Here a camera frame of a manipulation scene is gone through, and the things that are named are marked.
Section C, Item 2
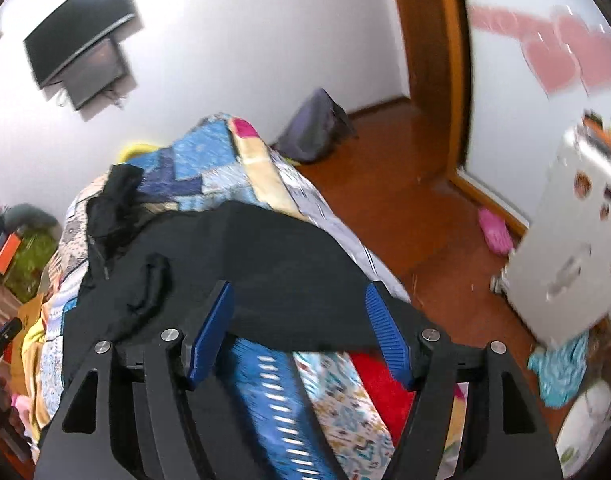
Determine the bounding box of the white cabinet with stickers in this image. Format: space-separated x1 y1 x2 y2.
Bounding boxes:
503 115 611 351

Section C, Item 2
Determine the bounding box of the pink wall decoration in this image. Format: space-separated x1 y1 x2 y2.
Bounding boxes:
470 4 611 96

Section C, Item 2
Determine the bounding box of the grey cushion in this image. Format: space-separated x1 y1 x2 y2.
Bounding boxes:
0 203 61 233

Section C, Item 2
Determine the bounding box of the red cloth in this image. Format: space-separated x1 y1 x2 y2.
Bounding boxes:
350 352 419 441

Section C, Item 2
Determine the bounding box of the white bag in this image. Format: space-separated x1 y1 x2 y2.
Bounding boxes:
555 380 611 478

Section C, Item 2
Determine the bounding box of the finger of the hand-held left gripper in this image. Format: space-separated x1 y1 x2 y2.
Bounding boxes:
0 317 23 371

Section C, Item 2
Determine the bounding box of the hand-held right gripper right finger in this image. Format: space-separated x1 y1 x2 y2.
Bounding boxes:
365 282 566 480

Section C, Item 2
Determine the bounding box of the small dark wall screen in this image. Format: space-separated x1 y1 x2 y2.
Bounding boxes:
60 37 131 111

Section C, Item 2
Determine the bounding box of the black wall television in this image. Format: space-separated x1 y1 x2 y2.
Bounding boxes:
24 0 138 90

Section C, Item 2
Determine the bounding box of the teal cloth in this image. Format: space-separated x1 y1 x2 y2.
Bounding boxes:
528 332 591 408

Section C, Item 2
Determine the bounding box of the green patterned box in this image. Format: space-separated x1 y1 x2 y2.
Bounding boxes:
5 230 58 303

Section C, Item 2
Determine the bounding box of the purple grey backpack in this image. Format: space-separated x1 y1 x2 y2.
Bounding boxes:
275 88 359 163

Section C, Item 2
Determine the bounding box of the yellow printed cloth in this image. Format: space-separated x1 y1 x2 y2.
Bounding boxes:
18 292 53 426

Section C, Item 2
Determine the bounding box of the wooden door frame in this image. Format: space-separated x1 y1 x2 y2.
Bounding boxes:
385 0 473 186

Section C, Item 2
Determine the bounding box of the yellow pillow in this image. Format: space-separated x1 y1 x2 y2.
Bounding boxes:
116 141 161 163

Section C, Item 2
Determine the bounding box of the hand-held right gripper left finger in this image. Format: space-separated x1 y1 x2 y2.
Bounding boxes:
35 280 236 480

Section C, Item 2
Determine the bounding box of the orange box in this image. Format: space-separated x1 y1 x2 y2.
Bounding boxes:
0 234 23 276

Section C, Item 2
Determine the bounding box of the patchwork printed bedspread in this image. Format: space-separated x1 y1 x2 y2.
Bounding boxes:
35 112 466 480

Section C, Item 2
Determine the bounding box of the black garment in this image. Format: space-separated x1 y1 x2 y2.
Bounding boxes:
60 164 423 361

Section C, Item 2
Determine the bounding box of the pink slipper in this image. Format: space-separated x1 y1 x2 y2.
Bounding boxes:
478 207 515 256

